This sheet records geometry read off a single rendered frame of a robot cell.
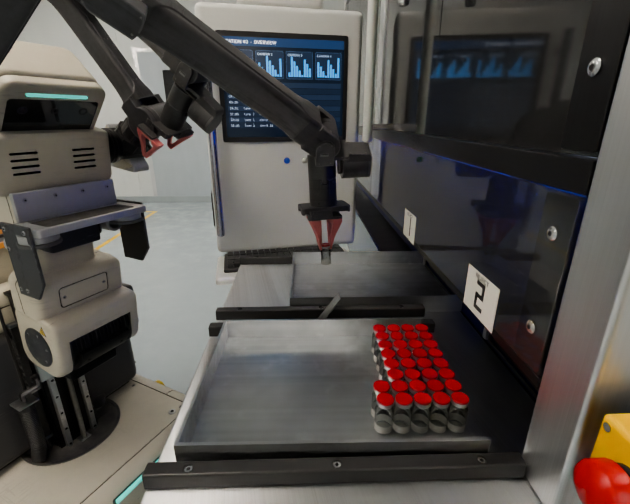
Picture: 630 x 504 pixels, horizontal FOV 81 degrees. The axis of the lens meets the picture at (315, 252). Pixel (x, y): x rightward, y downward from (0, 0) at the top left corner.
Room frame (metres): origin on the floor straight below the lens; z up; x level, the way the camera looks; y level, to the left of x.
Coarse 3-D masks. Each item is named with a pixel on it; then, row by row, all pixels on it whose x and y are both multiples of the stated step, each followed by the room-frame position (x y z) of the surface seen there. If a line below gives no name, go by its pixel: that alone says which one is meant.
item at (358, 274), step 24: (312, 264) 0.89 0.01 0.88; (336, 264) 0.89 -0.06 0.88; (360, 264) 0.89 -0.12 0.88; (384, 264) 0.89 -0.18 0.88; (408, 264) 0.89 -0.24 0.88; (312, 288) 0.75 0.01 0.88; (336, 288) 0.75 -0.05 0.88; (360, 288) 0.75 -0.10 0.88; (384, 288) 0.75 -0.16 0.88; (408, 288) 0.75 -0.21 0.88; (432, 288) 0.75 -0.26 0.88
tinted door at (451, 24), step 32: (448, 0) 0.71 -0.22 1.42; (480, 0) 0.58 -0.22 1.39; (512, 0) 0.50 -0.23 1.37; (544, 0) 0.43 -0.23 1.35; (576, 0) 0.38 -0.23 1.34; (448, 32) 0.69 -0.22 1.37; (480, 32) 0.57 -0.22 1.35; (512, 32) 0.48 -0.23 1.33; (544, 32) 0.42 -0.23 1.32; (576, 32) 0.37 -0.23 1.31; (448, 64) 0.68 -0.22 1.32; (480, 64) 0.56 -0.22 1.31; (512, 64) 0.47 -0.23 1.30; (544, 64) 0.41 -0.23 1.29; (576, 64) 0.36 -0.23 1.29; (448, 96) 0.66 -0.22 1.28; (480, 96) 0.54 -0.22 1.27; (512, 96) 0.46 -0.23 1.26; (544, 96) 0.40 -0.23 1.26; (448, 128) 0.64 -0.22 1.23; (480, 128) 0.53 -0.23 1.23; (512, 128) 0.45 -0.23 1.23; (544, 128) 0.39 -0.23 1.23
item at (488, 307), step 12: (468, 276) 0.48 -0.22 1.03; (480, 276) 0.44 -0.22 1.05; (468, 288) 0.47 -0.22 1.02; (480, 288) 0.44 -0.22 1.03; (492, 288) 0.41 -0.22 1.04; (468, 300) 0.46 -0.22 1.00; (480, 300) 0.43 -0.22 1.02; (492, 300) 0.41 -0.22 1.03; (492, 312) 0.40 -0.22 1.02; (492, 324) 0.40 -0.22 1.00
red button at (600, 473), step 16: (576, 464) 0.20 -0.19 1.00; (592, 464) 0.19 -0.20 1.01; (608, 464) 0.19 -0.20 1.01; (576, 480) 0.20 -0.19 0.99; (592, 480) 0.19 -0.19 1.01; (608, 480) 0.18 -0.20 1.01; (624, 480) 0.18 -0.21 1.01; (592, 496) 0.18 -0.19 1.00; (608, 496) 0.17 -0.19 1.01; (624, 496) 0.17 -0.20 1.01
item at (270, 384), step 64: (256, 320) 0.55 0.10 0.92; (320, 320) 0.56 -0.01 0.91; (384, 320) 0.56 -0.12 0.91; (256, 384) 0.43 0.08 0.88; (320, 384) 0.43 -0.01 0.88; (192, 448) 0.30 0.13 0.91; (256, 448) 0.30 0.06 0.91; (320, 448) 0.30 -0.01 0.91; (384, 448) 0.30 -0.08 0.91; (448, 448) 0.30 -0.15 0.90
